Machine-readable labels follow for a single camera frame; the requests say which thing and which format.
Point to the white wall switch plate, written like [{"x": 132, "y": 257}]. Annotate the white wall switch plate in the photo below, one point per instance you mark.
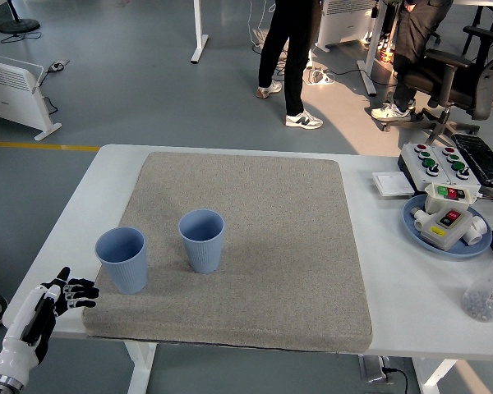
[{"x": 392, "y": 184}]

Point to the white desk leg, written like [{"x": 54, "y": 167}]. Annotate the white desk leg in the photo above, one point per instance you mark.
[{"x": 199, "y": 37}]

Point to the blue ribbed cup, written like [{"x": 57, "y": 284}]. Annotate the blue ribbed cup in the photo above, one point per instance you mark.
[
  {"x": 125, "y": 271},
  {"x": 203, "y": 254}
]

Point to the grey floor socket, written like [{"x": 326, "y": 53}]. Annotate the grey floor socket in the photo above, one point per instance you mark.
[{"x": 58, "y": 64}]

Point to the black office chair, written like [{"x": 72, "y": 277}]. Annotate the black office chair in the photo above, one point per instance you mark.
[{"x": 464, "y": 86}]

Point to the white panel heater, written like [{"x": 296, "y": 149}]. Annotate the white panel heater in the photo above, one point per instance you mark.
[
  {"x": 345, "y": 20},
  {"x": 12, "y": 90}
]

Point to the black fan stand base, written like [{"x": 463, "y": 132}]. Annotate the black fan stand base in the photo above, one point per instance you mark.
[{"x": 19, "y": 25}]

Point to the seated person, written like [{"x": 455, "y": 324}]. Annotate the seated person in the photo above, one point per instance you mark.
[{"x": 415, "y": 37}]

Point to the grey-brown mat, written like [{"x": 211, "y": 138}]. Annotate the grey-brown mat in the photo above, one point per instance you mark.
[{"x": 271, "y": 246}]

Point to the clear bottle red cap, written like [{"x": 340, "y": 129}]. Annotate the clear bottle red cap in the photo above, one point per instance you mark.
[{"x": 487, "y": 291}]

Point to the black wrapped block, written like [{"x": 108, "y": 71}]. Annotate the black wrapped block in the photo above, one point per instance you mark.
[{"x": 485, "y": 160}]

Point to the white pipe fitting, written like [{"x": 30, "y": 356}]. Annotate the white pipe fitting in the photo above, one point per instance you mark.
[
  {"x": 476, "y": 230},
  {"x": 419, "y": 219}
]

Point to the standing person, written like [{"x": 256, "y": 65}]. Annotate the standing person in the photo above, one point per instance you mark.
[{"x": 293, "y": 49}]

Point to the blue plate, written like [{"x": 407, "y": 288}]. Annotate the blue plate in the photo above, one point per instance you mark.
[{"x": 476, "y": 248}]

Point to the white table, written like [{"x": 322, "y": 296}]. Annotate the white table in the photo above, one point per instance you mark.
[{"x": 394, "y": 295}]

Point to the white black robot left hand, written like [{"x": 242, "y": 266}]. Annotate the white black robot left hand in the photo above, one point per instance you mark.
[{"x": 29, "y": 320}]

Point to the white switch box green red buttons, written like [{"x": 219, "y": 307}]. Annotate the white switch box green red buttons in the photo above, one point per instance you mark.
[{"x": 435, "y": 201}]

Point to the white button control box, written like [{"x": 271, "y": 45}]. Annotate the white button control box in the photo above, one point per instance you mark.
[
  {"x": 415, "y": 166},
  {"x": 445, "y": 162}
]

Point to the white switch box red button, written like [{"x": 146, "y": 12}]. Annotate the white switch box red button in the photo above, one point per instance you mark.
[{"x": 443, "y": 230}]

